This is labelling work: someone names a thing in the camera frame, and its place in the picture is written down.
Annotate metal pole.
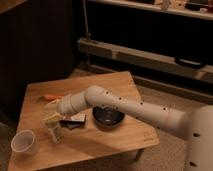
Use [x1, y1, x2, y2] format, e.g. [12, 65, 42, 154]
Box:
[82, 0, 91, 41]

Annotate black bowl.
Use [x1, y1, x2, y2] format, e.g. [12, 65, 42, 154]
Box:
[92, 107, 125, 128]

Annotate black and red box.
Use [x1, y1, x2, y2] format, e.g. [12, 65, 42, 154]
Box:
[59, 114, 86, 129]

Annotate black case handle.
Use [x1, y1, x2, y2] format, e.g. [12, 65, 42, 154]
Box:
[175, 58, 205, 69]

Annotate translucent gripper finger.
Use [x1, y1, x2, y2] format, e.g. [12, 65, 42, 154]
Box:
[44, 112, 63, 122]
[45, 99, 60, 108]

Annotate orange carrot toy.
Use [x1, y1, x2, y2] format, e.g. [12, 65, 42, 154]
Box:
[41, 94, 63, 101]

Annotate wooden low table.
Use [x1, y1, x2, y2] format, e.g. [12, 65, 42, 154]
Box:
[8, 72, 159, 171]

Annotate long grey case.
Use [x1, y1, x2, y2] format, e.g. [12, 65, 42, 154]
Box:
[77, 38, 213, 84]

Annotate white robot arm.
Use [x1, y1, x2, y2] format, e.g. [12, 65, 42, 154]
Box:
[45, 85, 213, 171]

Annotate white bottle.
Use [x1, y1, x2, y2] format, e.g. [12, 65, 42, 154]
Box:
[45, 121, 62, 143]

